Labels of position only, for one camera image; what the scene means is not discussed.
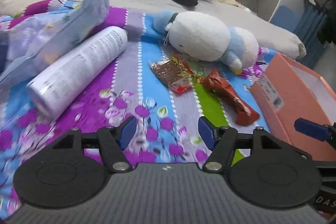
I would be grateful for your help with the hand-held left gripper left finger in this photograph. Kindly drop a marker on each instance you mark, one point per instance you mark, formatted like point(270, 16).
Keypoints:
point(128, 131)

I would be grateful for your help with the grey duvet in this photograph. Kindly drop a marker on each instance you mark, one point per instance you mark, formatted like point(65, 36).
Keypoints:
point(147, 3)

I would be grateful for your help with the blue ribbed panel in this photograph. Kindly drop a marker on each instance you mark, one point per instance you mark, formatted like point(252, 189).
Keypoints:
point(309, 27)

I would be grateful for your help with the light blue plastic bag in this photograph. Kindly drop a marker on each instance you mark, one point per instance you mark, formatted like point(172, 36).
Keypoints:
point(86, 19)

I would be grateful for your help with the white and blue plush toy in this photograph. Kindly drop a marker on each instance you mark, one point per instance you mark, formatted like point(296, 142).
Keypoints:
point(199, 35)

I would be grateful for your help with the pink cardboard box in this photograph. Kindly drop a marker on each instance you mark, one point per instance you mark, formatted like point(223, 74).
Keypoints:
point(288, 77)

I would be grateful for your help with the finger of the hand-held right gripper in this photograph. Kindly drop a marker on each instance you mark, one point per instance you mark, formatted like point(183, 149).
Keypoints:
point(311, 129)

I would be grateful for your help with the floral purple bedsheet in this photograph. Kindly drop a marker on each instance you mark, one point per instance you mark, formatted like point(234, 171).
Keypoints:
point(86, 106)

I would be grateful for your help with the dark red snack packet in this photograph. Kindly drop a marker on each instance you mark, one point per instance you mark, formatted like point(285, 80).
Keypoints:
point(225, 90)

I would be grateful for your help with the clear red-edged cracker packet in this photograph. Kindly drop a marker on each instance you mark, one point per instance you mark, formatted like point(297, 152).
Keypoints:
point(168, 71)

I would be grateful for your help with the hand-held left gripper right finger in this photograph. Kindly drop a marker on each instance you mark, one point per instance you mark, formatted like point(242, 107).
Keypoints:
point(207, 132)

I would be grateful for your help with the white cylindrical bottle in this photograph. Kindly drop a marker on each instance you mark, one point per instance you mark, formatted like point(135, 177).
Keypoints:
point(78, 69)

